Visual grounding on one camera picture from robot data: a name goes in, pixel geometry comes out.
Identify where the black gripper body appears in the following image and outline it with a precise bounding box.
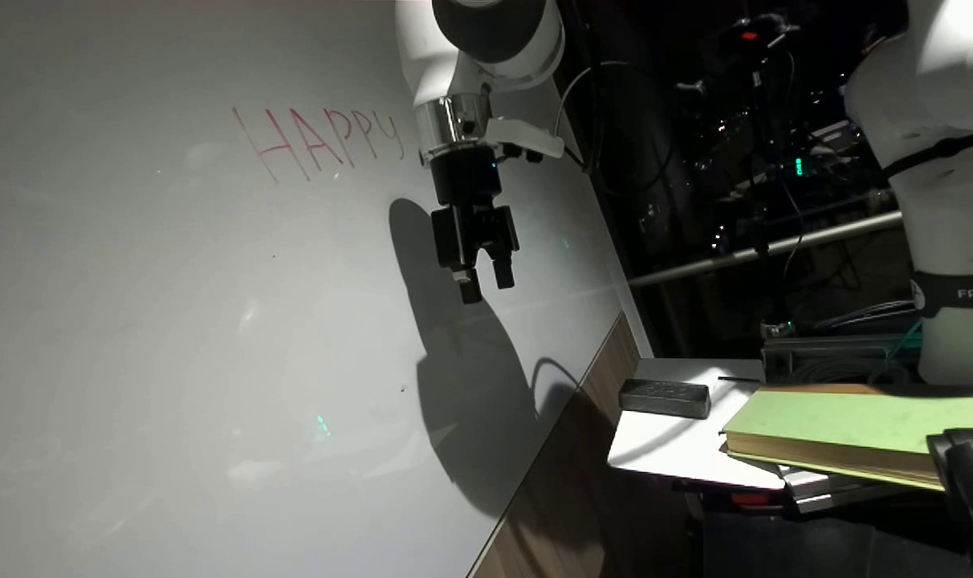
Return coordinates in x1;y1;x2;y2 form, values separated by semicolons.
429;141;523;272

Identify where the large white whiteboard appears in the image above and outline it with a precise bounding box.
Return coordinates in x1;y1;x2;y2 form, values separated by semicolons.
0;0;658;578

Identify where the white rounded side table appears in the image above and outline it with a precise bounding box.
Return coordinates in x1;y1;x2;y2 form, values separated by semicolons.
607;357;832;495

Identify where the dark electronics rack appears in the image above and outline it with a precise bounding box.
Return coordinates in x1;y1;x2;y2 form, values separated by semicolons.
665;0;907;217

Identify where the grey metal base block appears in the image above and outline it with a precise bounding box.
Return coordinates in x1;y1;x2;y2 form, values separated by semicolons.
758;318;927;386

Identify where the red flat item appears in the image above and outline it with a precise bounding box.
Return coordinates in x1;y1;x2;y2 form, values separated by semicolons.
725;489;785;513

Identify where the green hardcover book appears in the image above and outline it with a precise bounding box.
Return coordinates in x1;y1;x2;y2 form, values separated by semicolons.
719;383;973;495

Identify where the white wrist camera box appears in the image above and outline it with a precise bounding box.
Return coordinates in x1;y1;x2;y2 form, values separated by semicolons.
493;113;568;166

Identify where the silver metal rail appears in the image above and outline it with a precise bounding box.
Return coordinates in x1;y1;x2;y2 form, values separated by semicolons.
626;204;907;290

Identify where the black rounded mount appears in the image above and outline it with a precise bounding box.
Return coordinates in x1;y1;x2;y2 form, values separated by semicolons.
925;426;973;578

